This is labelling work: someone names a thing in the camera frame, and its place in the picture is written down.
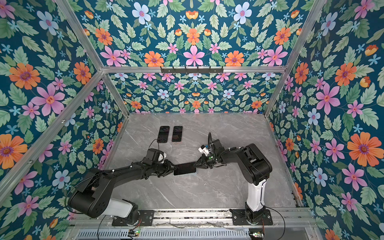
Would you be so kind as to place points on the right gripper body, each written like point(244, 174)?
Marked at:
point(208, 161)

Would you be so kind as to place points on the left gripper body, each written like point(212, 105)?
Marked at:
point(162, 169)

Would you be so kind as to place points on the black smartphone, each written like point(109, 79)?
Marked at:
point(185, 169)

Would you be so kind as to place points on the pink phone case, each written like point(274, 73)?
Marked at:
point(177, 134)

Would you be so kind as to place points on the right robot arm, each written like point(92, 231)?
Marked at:
point(253, 165)

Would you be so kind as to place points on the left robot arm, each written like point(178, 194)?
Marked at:
point(93, 194)

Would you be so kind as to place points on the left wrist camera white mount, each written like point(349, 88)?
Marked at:
point(162, 157)

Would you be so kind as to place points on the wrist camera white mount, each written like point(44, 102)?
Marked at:
point(162, 157)
point(204, 150)

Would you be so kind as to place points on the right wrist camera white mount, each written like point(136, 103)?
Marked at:
point(204, 150)

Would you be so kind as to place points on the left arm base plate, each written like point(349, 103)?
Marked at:
point(136, 218)

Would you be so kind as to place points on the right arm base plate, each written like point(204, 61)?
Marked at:
point(242, 217)

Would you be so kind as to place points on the black hook rail bracket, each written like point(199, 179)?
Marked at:
point(189, 70)

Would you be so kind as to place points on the white vented cable duct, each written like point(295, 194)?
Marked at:
point(164, 234)

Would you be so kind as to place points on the aluminium front rail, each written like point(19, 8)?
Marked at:
point(225, 218)

